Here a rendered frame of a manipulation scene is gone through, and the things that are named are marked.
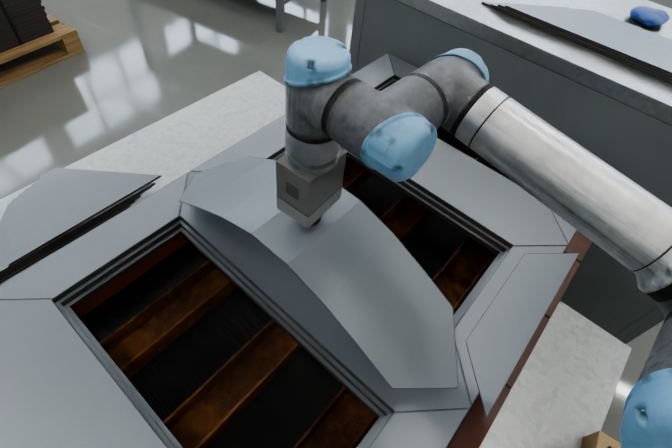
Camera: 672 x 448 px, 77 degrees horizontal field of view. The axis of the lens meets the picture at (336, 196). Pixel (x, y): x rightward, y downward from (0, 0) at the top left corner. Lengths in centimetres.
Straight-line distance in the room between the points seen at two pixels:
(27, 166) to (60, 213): 142
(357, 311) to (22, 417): 52
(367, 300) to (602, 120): 85
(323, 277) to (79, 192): 68
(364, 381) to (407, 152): 45
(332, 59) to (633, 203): 34
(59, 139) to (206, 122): 140
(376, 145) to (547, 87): 91
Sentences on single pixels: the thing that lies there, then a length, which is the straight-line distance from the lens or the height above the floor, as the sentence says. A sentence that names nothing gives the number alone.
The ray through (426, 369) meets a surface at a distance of 73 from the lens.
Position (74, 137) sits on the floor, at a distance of 260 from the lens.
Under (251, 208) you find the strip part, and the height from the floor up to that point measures 101.
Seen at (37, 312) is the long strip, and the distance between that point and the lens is 91.
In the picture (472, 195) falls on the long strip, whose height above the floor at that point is 86.
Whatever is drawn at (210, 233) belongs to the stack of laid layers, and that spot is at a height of 86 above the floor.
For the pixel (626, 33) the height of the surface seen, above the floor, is 107.
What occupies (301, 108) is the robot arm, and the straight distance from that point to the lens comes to 50.
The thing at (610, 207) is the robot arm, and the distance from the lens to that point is 52.
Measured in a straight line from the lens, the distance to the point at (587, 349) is 117.
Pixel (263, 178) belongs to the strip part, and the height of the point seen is 99.
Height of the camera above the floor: 158
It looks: 49 degrees down
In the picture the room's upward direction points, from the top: 8 degrees clockwise
